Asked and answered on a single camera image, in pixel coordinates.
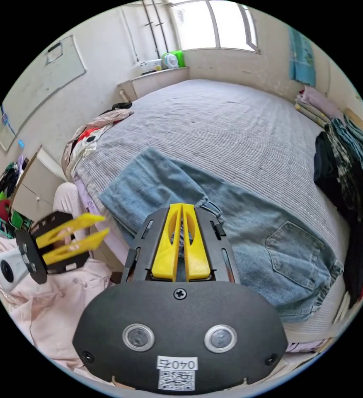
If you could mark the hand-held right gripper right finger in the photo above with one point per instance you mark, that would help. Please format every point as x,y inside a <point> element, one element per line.
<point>197,252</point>

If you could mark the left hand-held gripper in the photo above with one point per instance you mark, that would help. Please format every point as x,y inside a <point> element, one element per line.
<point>29,252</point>

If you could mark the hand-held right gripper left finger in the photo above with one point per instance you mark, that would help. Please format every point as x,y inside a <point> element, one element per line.
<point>164,248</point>

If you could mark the blue jeans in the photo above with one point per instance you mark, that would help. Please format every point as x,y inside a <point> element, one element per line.
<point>262,217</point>

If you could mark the white cupboard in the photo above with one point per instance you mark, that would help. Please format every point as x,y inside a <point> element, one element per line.
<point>35,189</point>

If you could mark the person's body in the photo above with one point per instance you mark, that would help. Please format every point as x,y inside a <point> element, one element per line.
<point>54,311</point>

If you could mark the heap of coloured clothes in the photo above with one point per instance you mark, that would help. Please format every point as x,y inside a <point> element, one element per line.
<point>7,183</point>

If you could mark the heap of light crumpled clothes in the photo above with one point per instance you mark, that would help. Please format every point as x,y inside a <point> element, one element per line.
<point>91,136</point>

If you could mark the bed with grey striped sheet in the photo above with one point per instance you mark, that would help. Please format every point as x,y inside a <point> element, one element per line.
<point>215,124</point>

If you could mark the pile of clothes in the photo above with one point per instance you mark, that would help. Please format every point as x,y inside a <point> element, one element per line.
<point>349,174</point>

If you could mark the stack of folded quilts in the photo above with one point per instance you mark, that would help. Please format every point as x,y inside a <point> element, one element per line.
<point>315,102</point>

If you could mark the blue hanging towel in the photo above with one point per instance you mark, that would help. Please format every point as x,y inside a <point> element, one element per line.
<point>302,59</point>

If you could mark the window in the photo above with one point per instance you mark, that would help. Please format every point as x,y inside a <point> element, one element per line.
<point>228,25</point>

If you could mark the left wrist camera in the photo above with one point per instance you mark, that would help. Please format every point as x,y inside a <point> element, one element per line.
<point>9,267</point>

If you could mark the white wall board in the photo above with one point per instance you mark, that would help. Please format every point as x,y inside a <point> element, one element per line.
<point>44,81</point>

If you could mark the black wall pipe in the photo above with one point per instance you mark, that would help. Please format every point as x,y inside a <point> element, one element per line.
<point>152,31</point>
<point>162,28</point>

